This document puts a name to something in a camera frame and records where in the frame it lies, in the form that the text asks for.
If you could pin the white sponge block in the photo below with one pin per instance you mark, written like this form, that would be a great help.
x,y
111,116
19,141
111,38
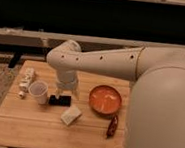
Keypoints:
x,y
71,114

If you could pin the translucent plastic cup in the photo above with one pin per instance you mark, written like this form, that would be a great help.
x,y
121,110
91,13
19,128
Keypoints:
x,y
39,90

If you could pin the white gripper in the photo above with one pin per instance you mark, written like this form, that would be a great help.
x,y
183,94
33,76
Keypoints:
x,y
67,80

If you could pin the black rectangular block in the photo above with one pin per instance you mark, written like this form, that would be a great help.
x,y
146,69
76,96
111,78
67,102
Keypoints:
x,y
61,101

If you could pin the orange bowl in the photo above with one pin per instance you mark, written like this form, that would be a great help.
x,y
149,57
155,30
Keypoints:
x,y
105,100

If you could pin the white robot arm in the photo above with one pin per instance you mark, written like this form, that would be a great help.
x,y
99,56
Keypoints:
x,y
156,112

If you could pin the wooden table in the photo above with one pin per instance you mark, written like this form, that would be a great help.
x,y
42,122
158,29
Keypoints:
x,y
26,124

